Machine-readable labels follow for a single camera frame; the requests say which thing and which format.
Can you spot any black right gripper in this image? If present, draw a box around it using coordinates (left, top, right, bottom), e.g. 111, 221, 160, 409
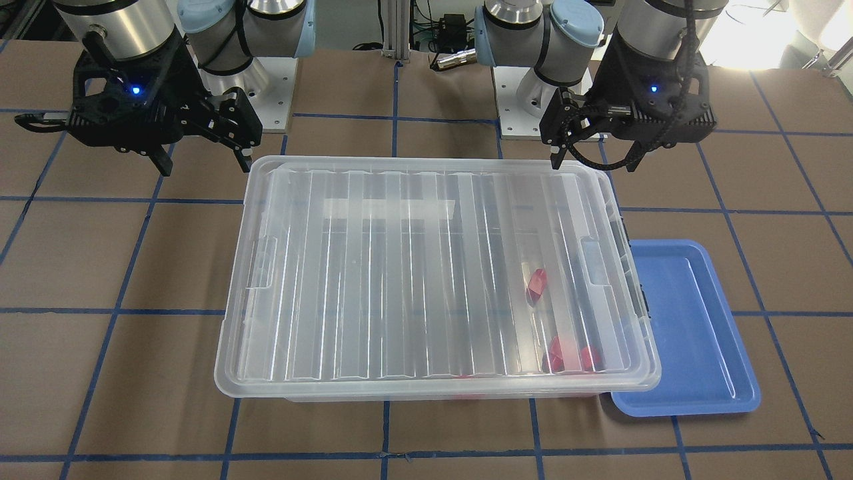
13, 29, 263, 177

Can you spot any clear plastic box lid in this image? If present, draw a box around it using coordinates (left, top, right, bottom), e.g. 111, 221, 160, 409
214, 155, 662, 399

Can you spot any clear plastic storage box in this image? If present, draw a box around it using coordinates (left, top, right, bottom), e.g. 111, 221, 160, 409
283, 170, 657, 404

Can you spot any aluminium frame post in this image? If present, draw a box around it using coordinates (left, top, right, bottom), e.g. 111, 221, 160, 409
379, 1, 413, 63

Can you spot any blue plastic tray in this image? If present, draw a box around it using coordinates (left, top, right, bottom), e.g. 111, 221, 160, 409
611, 239, 762, 417

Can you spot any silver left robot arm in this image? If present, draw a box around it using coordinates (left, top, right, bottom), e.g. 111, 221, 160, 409
473, 1, 727, 172

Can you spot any black power adapter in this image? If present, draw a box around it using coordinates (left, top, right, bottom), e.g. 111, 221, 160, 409
436, 13, 467, 46

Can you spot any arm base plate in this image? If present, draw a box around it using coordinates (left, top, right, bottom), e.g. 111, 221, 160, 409
168, 53, 298, 135
492, 66, 556, 141

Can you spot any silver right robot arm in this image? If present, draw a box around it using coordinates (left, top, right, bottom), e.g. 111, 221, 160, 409
15, 1, 316, 177

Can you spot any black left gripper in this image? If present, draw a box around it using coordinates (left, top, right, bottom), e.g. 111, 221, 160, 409
540, 33, 686, 171

